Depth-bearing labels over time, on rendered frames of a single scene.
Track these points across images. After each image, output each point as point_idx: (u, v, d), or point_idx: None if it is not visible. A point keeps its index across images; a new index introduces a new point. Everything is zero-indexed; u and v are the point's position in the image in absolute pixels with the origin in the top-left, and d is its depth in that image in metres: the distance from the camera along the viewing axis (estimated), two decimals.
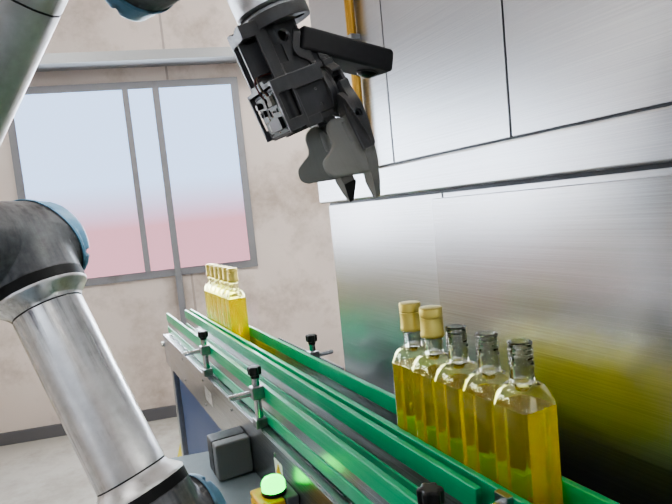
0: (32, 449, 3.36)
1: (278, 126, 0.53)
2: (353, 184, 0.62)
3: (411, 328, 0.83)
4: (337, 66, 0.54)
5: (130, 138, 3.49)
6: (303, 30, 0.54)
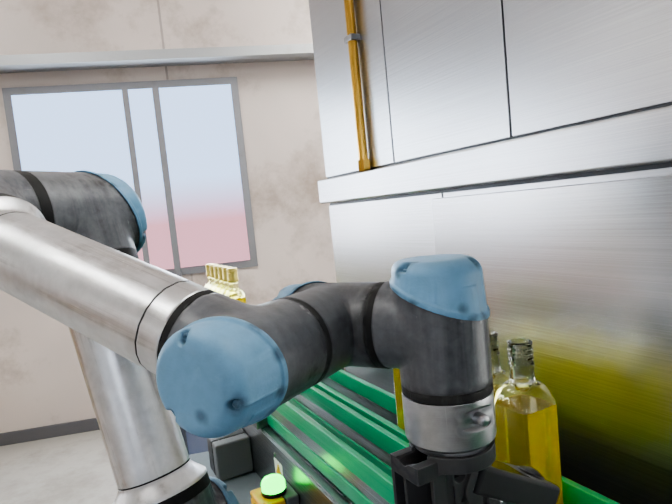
0: (32, 449, 3.36)
1: None
2: None
3: None
4: None
5: (130, 138, 3.49)
6: (482, 473, 0.44)
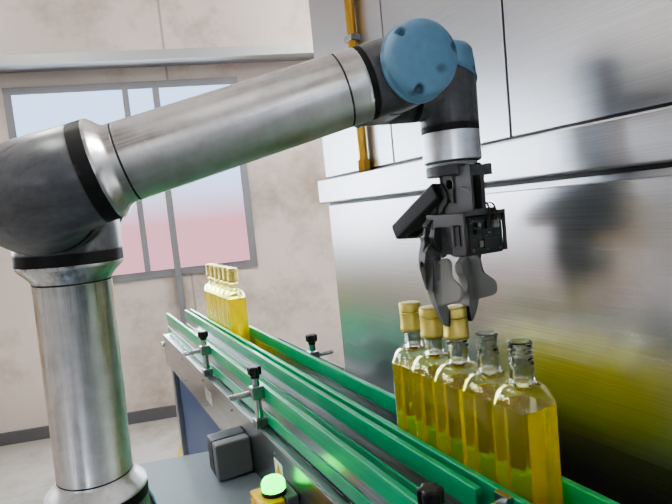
0: (32, 449, 3.36)
1: (496, 243, 0.67)
2: (444, 312, 0.73)
3: (411, 328, 0.83)
4: None
5: None
6: None
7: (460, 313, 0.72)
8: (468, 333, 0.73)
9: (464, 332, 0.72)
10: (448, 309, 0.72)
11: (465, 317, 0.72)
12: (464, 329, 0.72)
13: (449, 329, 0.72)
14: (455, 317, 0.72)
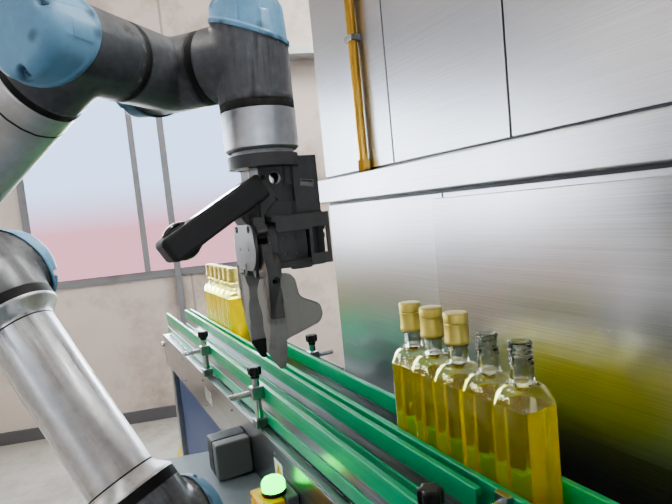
0: (32, 449, 3.36)
1: None
2: (271, 352, 0.53)
3: (411, 328, 0.83)
4: (237, 230, 0.57)
5: (130, 138, 3.49)
6: None
7: (461, 319, 0.72)
8: (469, 339, 0.73)
9: (465, 338, 0.72)
10: (449, 315, 0.72)
11: (466, 323, 0.73)
12: (465, 335, 0.72)
13: (450, 335, 0.73)
14: (456, 323, 0.72)
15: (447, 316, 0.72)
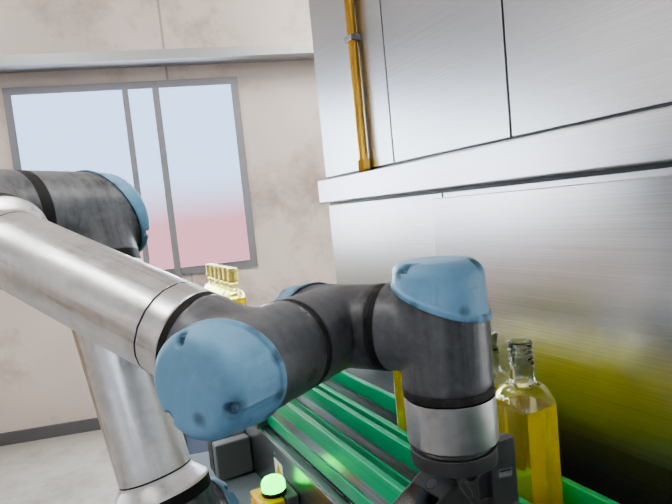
0: (32, 449, 3.36)
1: None
2: None
3: None
4: None
5: (130, 138, 3.49)
6: None
7: None
8: None
9: None
10: None
11: None
12: None
13: None
14: None
15: None
